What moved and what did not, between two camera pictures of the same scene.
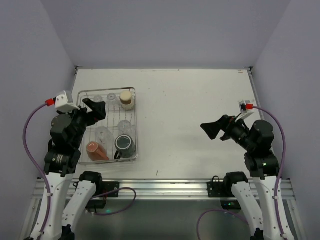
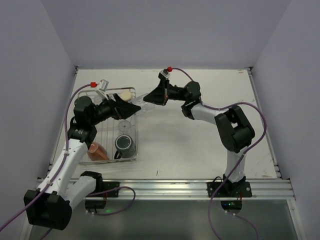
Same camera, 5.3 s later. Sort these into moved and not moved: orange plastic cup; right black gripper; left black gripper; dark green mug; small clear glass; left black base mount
Moved: right black gripper; left black gripper; small clear glass
Not moved: left black base mount; orange plastic cup; dark green mug
